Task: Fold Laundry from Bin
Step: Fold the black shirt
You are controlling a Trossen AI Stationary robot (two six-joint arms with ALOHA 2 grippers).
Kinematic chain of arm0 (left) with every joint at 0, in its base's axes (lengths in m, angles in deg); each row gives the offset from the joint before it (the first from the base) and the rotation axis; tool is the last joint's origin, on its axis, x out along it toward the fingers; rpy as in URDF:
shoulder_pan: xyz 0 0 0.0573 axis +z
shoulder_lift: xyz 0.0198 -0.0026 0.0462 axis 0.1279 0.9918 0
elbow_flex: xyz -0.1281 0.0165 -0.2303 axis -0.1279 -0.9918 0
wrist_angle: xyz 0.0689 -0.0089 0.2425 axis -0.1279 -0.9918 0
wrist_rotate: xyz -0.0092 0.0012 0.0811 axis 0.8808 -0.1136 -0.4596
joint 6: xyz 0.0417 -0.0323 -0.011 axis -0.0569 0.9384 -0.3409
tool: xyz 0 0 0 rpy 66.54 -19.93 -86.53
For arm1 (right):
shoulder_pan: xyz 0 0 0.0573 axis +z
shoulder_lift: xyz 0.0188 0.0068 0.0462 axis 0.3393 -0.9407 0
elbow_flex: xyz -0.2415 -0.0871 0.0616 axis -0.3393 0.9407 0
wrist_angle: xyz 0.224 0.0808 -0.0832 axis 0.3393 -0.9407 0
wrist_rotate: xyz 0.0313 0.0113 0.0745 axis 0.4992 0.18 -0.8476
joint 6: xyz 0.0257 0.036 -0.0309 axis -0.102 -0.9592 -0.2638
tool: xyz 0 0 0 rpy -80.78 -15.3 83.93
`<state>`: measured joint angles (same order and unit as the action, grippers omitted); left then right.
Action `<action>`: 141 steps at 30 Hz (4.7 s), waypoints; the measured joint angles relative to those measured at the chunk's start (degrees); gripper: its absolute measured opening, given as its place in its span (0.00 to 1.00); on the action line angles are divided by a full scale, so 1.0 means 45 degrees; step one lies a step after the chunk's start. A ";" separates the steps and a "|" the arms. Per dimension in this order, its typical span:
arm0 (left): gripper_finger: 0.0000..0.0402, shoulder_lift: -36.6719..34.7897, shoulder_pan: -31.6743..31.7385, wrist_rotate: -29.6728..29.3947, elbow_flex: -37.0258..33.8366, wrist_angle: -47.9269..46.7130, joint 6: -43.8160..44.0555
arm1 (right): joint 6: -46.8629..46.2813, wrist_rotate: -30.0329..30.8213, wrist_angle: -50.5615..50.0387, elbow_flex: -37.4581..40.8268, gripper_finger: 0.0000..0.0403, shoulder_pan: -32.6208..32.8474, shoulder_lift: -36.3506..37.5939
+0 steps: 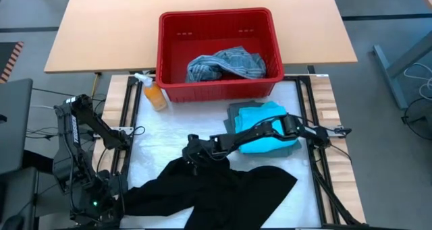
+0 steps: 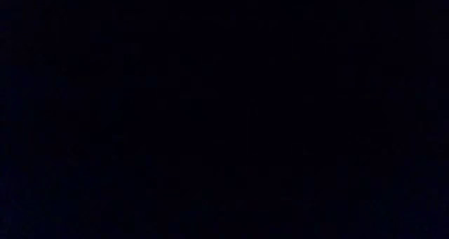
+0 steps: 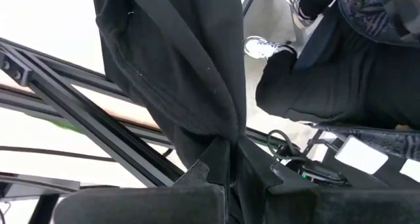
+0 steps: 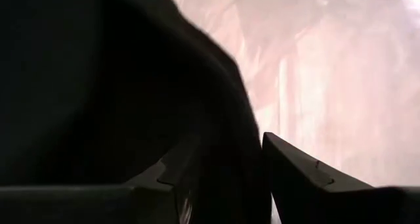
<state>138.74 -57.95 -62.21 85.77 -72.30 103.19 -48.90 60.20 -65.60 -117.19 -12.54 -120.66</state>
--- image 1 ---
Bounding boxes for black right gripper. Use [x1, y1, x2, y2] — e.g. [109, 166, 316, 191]
[182, 133, 220, 176]

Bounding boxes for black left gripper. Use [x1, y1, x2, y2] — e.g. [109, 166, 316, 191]
[69, 174, 129, 228]

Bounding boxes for black garment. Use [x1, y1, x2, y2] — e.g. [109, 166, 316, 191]
[118, 155, 299, 230]

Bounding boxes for grey-green garment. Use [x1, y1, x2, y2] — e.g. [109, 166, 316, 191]
[223, 100, 303, 159]

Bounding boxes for turquoise shorts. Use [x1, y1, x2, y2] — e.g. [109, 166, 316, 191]
[234, 100, 300, 154]

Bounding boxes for grey striped polo shirt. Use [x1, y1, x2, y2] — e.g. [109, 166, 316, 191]
[185, 45, 267, 84]

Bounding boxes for red plastic laundry bin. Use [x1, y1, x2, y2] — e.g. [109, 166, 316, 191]
[156, 6, 285, 103]

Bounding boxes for orange spray bottle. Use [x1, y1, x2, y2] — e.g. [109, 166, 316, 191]
[134, 72, 169, 113]

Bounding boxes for dark grey flat panel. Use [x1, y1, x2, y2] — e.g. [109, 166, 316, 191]
[0, 78, 33, 175]

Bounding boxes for light wooden desk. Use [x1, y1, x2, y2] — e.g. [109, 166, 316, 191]
[43, 0, 358, 74]

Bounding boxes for striped hazard floor mat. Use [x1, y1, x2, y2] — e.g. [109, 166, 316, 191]
[0, 42, 24, 84]

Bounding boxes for grey metal desk leg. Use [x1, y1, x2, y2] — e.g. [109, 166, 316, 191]
[372, 30, 432, 110]

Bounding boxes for black round stand base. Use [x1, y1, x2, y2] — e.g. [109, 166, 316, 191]
[401, 97, 432, 142]

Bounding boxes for yellow floor cable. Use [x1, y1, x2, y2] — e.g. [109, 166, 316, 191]
[90, 73, 102, 99]

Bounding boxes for black aluminium table frame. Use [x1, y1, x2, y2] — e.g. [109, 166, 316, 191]
[79, 74, 364, 230]

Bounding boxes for white floor cable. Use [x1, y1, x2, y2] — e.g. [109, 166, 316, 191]
[403, 62, 432, 101]

